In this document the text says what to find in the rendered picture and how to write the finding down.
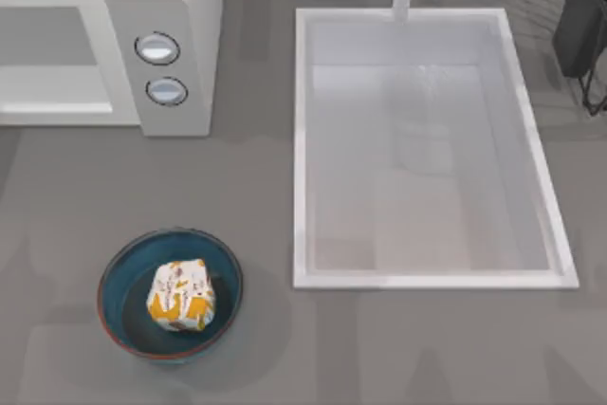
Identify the large microwave knob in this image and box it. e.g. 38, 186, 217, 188
134, 30, 182, 66

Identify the white sink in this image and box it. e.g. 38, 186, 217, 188
292, 7, 580, 290

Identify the pale microwave oven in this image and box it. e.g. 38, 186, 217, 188
0, 0, 224, 138

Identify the small microwave knob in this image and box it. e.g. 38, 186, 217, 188
144, 76, 190, 107

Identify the white and yellow packet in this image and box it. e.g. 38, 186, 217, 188
145, 258, 215, 332

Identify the dark blue bowl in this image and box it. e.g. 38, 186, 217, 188
97, 228, 245, 365

